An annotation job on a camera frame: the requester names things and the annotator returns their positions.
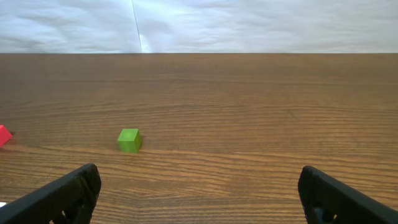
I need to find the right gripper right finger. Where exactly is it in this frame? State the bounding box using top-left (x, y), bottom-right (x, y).
top-left (297, 165), bottom-right (398, 224)

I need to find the green cube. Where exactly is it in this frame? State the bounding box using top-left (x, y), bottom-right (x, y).
top-left (117, 128), bottom-right (143, 154)

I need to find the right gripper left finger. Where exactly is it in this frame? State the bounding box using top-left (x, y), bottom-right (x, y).
top-left (0, 163), bottom-right (102, 224)

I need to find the red cube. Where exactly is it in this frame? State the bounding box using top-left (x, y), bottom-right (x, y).
top-left (0, 124), bottom-right (14, 147)

